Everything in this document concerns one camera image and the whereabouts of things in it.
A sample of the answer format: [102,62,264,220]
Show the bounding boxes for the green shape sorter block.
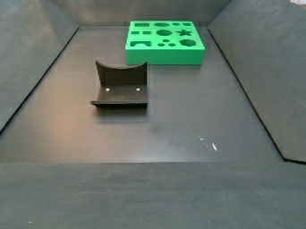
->
[126,21,206,65]

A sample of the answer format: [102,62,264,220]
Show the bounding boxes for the black curved holder bracket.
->
[91,62,149,106]

